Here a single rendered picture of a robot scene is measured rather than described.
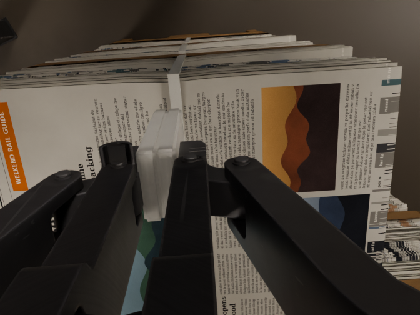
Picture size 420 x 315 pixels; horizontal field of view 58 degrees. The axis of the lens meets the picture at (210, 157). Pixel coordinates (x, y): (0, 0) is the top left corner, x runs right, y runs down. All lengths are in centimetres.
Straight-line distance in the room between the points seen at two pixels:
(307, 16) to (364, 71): 85
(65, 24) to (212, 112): 91
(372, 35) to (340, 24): 10
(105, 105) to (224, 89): 10
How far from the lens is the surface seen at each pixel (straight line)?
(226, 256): 37
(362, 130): 34
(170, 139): 15
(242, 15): 114
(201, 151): 16
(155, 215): 15
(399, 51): 128
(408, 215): 95
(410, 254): 83
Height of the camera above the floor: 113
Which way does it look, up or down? 70 degrees down
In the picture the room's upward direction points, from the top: 174 degrees clockwise
